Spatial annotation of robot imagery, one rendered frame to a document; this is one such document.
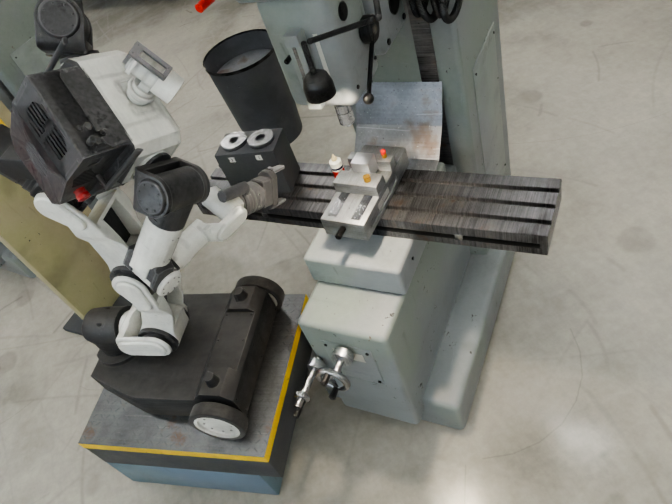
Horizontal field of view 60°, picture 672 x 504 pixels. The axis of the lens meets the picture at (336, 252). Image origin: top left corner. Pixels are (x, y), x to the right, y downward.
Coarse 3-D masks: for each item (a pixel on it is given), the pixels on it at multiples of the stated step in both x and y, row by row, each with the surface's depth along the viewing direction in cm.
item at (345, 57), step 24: (288, 0) 133; (312, 0) 131; (336, 0) 134; (360, 0) 144; (264, 24) 142; (288, 24) 138; (312, 24) 136; (336, 24) 135; (312, 48) 141; (336, 48) 139; (360, 48) 147; (288, 72) 150; (336, 72) 144; (360, 72) 149; (336, 96) 150; (360, 96) 151
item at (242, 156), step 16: (224, 144) 193; (240, 144) 190; (256, 144) 188; (272, 144) 188; (288, 144) 196; (224, 160) 193; (240, 160) 192; (256, 160) 190; (272, 160) 188; (288, 160) 196; (240, 176) 198; (256, 176) 196; (288, 176) 196; (288, 192) 199
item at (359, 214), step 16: (384, 160) 179; (400, 160) 184; (384, 176) 180; (400, 176) 186; (336, 192) 181; (384, 192) 178; (336, 208) 176; (352, 208) 174; (368, 208) 172; (384, 208) 179; (336, 224) 174; (352, 224) 170; (368, 224) 171; (368, 240) 173
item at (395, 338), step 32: (448, 256) 221; (320, 288) 193; (352, 288) 189; (416, 288) 192; (448, 288) 227; (320, 320) 184; (352, 320) 181; (384, 320) 178; (416, 320) 196; (320, 352) 197; (384, 352) 178; (416, 352) 200; (352, 384) 208; (384, 384) 197; (416, 384) 205; (416, 416) 211
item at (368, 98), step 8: (368, 16) 144; (376, 24) 146; (360, 32) 145; (368, 32) 144; (376, 32) 147; (368, 40) 146; (376, 40) 148; (368, 64) 148; (368, 72) 148; (368, 80) 148; (368, 88) 148; (368, 96) 148; (368, 104) 149
